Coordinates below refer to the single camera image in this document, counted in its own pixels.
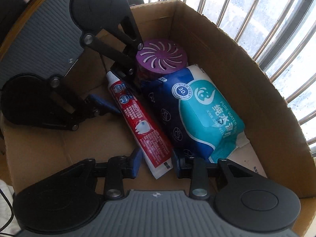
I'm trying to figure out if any dark window frame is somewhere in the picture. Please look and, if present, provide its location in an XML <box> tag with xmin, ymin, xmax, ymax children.
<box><xmin>255</xmin><ymin>0</ymin><xmax>316</xmax><ymax>72</ymax></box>

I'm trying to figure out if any purple air freshener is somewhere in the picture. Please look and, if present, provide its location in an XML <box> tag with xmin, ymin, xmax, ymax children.
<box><xmin>134</xmin><ymin>39</ymin><xmax>189</xmax><ymax>84</ymax></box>

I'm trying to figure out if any blue wet wipes pack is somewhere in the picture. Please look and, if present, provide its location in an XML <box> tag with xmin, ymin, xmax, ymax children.
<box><xmin>140</xmin><ymin>64</ymin><xmax>248</xmax><ymax>164</ymax></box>

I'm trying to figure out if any brown cardboard box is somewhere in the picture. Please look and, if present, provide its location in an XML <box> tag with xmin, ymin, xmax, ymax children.
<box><xmin>4</xmin><ymin>0</ymin><xmax>312</xmax><ymax>199</ymax></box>

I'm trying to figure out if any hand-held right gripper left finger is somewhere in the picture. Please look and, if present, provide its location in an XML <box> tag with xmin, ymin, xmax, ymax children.
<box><xmin>59</xmin><ymin>148</ymin><xmax>144</xmax><ymax>199</ymax></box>

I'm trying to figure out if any red toothpaste tube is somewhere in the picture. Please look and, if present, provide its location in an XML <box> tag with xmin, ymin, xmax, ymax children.
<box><xmin>106</xmin><ymin>70</ymin><xmax>173</xmax><ymax>180</ymax></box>

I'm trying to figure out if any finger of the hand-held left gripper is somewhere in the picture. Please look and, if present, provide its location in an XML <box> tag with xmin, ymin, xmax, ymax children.
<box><xmin>80</xmin><ymin>5</ymin><xmax>144</xmax><ymax>79</ymax></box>
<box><xmin>48</xmin><ymin>77</ymin><xmax>122</xmax><ymax>132</ymax></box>

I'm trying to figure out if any white carton box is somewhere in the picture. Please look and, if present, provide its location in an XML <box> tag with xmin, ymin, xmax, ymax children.
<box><xmin>228</xmin><ymin>138</ymin><xmax>268</xmax><ymax>178</ymax></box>

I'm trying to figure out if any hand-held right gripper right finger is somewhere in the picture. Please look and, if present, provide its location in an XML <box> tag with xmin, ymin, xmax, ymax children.
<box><xmin>171</xmin><ymin>150</ymin><xmax>257</xmax><ymax>199</ymax></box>

